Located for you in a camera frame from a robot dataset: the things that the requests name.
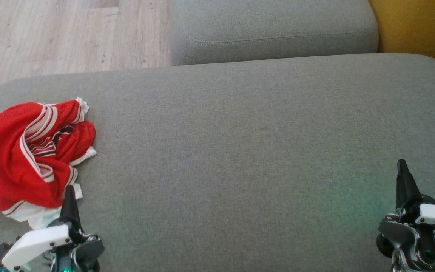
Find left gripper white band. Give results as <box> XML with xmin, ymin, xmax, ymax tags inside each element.
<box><xmin>1</xmin><ymin>185</ymin><xmax>105</xmax><ymax>272</ymax></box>

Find red jersey shirt white sleeves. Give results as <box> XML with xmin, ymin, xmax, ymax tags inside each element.
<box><xmin>0</xmin><ymin>101</ymin><xmax>86</xmax><ymax>230</ymax></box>

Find mustard yellow furniture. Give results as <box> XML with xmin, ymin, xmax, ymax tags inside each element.
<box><xmin>369</xmin><ymin>0</ymin><xmax>435</xmax><ymax>76</ymax></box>

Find grey fabric sofa seat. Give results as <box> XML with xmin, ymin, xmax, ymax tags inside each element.
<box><xmin>0</xmin><ymin>53</ymin><xmax>435</xmax><ymax>272</ymax></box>

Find grey sofa cushion with seam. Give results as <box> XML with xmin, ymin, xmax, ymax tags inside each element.
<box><xmin>168</xmin><ymin>0</ymin><xmax>379</xmax><ymax>66</ymax></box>

